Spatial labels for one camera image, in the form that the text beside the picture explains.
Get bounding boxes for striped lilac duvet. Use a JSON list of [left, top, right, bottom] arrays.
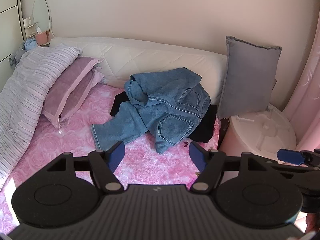
[[0, 43, 83, 188]]

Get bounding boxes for white quilted headboard cushion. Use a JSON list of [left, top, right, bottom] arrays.
[[49, 37, 228, 105]]

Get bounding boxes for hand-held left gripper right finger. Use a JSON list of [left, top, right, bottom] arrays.
[[189, 141, 269, 193]]

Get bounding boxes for cream wardrobe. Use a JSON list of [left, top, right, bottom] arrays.
[[0, 0, 27, 66]]

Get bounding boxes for pink pillow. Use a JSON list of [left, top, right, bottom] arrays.
[[41, 56, 105, 128], [59, 66, 107, 130]]

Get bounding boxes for grey square pillow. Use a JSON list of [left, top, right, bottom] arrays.
[[217, 35, 283, 119]]

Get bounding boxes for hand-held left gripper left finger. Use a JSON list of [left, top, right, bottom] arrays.
[[46, 141, 126, 194]]

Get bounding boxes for blue denim jeans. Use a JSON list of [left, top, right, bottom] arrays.
[[90, 67, 212, 154]]

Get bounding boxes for black garment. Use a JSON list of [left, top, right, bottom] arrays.
[[111, 92, 218, 143]]

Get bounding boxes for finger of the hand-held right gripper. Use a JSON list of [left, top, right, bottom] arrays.
[[277, 148, 320, 167]]

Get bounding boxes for pink curtain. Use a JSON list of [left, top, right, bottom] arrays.
[[283, 0, 320, 153]]

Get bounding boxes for oval wall mirror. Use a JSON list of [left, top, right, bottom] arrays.
[[32, 0, 56, 39]]

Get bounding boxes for pink floral blanket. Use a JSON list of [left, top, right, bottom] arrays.
[[0, 82, 222, 233]]

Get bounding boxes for small white wall shelf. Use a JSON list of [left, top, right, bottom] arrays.
[[23, 16, 39, 37]]

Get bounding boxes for white round side table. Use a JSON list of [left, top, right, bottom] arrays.
[[219, 103, 298, 161]]

